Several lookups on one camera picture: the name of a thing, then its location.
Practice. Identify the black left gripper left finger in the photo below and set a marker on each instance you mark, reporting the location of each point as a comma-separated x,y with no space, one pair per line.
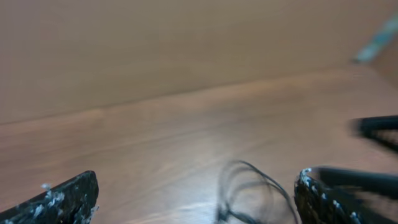
71,202

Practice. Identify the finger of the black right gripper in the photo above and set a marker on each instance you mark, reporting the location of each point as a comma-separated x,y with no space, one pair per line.
374,129

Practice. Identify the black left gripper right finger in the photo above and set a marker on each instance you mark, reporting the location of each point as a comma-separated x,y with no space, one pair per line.
331,195

